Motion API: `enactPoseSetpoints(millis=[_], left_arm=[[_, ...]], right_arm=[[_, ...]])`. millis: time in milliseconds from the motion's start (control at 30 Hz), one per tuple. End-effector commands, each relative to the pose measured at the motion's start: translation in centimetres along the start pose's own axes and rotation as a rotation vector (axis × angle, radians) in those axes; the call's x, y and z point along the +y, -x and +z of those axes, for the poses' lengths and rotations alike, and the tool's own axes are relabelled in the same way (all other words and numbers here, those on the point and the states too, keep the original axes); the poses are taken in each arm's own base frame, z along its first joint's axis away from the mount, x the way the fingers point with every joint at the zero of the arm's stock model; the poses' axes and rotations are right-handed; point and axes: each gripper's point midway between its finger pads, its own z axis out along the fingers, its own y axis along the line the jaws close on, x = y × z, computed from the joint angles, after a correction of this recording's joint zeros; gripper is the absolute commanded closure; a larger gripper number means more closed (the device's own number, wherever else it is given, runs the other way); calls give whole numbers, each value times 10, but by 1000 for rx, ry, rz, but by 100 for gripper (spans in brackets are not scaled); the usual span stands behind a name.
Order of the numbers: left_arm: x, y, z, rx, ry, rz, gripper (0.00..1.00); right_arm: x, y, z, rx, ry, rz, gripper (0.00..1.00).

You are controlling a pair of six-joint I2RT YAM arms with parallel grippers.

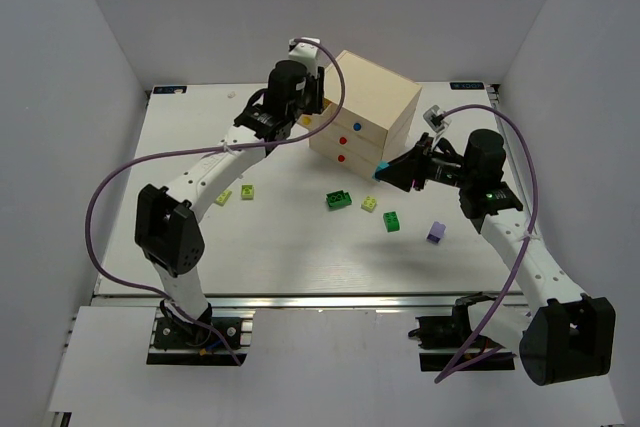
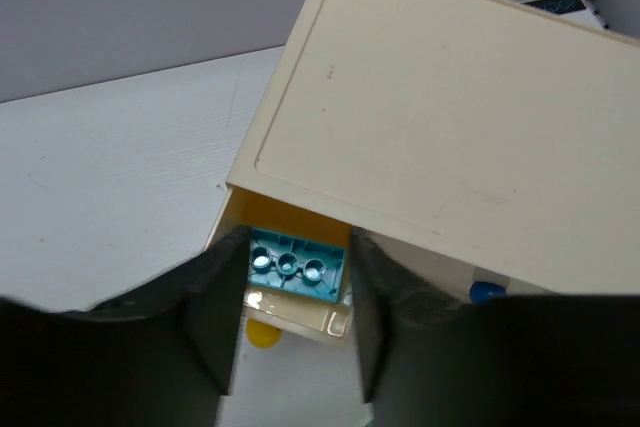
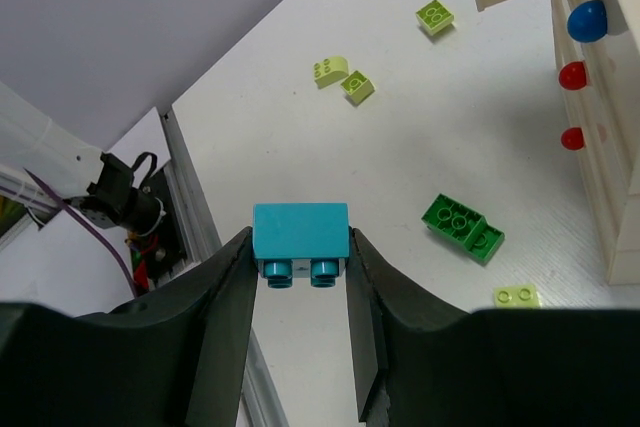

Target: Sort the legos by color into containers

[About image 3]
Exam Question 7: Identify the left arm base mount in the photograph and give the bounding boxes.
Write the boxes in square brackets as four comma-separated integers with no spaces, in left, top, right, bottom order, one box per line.
[95,152,196,294]

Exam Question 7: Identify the dark green long lego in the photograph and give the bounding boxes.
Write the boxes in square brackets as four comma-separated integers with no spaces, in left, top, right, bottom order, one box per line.
[421,194,504,265]

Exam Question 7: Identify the aluminium front rail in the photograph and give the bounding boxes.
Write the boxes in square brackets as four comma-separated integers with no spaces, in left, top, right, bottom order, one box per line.
[161,110,288,426]

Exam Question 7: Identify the cream drawer cabinet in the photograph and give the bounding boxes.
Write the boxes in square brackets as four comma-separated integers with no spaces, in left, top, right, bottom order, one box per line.
[475,0,639,285]

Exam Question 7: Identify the lime printed sloped lego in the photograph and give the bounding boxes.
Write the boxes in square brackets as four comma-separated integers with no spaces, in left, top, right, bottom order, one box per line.
[340,70,375,106]

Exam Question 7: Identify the red knob drawer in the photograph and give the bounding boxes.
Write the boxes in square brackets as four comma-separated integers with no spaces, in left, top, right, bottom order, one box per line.
[558,57,639,158]
[561,121,639,257]

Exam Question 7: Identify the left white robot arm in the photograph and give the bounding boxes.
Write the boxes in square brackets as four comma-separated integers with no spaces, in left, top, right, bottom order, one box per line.
[1,85,166,237]

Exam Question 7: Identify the blue knob drawer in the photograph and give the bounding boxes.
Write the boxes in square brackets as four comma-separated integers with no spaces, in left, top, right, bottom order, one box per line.
[562,0,639,90]

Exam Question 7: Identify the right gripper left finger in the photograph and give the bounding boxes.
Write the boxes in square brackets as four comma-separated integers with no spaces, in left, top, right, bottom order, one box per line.
[1,228,257,426]

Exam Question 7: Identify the lime printed lego brick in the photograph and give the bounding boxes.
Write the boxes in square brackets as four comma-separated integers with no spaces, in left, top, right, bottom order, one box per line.
[415,0,455,37]

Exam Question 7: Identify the lime curved lego brick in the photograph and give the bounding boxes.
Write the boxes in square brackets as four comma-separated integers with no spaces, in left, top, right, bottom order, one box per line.
[313,56,350,89]

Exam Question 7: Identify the teal lego brick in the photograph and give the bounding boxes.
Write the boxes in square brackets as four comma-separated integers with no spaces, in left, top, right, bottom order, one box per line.
[252,203,350,289]

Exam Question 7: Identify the lower red knob drawer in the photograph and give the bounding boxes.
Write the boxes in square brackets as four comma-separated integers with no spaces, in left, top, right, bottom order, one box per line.
[561,121,639,257]

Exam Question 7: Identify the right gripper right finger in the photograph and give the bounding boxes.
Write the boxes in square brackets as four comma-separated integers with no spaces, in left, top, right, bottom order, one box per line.
[346,229,639,426]

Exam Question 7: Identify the pale lime square lego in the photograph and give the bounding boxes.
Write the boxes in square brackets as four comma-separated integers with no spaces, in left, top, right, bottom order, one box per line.
[493,284,540,309]

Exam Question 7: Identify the upper red knob drawer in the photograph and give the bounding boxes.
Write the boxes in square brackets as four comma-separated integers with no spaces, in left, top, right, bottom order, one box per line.
[558,57,639,158]

